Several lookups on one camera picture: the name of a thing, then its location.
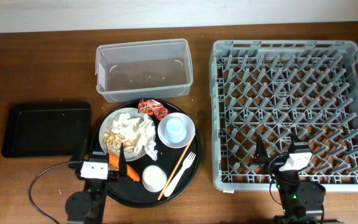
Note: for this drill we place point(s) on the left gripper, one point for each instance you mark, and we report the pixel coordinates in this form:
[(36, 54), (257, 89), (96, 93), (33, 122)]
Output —
[(76, 163)]

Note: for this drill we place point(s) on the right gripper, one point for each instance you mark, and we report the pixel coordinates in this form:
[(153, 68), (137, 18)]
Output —
[(261, 156)]

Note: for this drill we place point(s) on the orange carrot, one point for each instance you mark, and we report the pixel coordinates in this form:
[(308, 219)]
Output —
[(114, 161)]

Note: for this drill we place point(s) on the pile of peanut shells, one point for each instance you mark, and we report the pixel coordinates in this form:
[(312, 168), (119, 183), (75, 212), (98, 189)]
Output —
[(113, 142)]

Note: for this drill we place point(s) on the grey plate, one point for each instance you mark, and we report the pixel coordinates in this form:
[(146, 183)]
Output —
[(107, 130)]

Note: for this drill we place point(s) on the white napkin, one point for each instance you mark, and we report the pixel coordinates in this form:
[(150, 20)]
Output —
[(135, 130)]

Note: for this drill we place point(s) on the white cup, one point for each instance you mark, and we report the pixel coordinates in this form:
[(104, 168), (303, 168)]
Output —
[(154, 178)]

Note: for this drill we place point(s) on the red snack wrapper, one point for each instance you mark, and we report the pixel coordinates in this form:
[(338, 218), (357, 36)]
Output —
[(152, 108)]

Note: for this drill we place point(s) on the light blue cup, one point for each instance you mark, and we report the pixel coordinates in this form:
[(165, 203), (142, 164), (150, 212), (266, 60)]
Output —
[(175, 130)]

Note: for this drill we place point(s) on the white bowl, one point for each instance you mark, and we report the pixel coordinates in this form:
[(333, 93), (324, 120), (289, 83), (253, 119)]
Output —
[(189, 125)]

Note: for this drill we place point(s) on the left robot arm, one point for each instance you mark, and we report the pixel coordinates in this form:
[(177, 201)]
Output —
[(87, 205)]

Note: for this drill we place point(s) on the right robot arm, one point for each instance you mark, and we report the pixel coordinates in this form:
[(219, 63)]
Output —
[(301, 200)]

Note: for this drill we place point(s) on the grey dishwasher rack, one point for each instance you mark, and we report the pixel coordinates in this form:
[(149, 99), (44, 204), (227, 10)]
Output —
[(271, 89)]

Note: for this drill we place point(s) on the black rectangular tray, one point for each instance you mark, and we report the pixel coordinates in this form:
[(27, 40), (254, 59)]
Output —
[(46, 129)]

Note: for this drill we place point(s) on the round black tray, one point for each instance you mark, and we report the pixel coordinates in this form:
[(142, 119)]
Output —
[(133, 194)]

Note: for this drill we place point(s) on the wooden chopstick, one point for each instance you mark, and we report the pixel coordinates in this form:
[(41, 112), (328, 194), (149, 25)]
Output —
[(175, 168)]

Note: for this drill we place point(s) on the white plastic fork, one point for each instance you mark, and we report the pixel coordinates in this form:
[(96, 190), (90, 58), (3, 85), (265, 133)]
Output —
[(173, 183)]

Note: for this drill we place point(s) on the clear plastic bin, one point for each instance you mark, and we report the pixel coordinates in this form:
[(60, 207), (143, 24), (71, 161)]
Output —
[(146, 69)]

